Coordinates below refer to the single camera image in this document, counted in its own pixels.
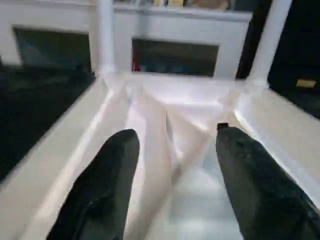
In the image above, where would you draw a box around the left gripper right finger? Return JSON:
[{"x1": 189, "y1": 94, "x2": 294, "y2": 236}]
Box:
[{"x1": 216, "y1": 122, "x2": 320, "y2": 240}]

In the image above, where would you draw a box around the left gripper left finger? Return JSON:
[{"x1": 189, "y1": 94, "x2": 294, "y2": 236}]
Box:
[{"x1": 47, "y1": 128, "x2": 141, "y2": 240}]

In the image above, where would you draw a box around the white plastic table top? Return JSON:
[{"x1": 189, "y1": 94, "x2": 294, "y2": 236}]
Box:
[{"x1": 0, "y1": 71, "x2": 320, "y2": 240}]

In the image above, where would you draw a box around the white plastic table leg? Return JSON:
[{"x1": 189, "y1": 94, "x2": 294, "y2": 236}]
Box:
[
  {"x1": 245, "y1": 0, "x2": 294, "y2": 87},
  {"x1": 96, "y1": 0, "x2": 116, "y2": 75}
]

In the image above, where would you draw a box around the small tan label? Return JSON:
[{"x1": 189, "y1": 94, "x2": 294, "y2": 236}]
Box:
[{"x1": 296, "y1": 79, "x2": 316, "y2": 88}]

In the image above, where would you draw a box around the dark tall cabinet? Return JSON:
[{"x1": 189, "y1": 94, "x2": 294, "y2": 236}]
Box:
[{"x1": 236, "y1": 0, "x2": 320, "y2": 101}]

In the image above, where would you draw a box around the white display cabinet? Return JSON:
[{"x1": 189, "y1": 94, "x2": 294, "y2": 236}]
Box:
[{"x1": 0, "y1": 0, "x2": 253, "y2": 79}]

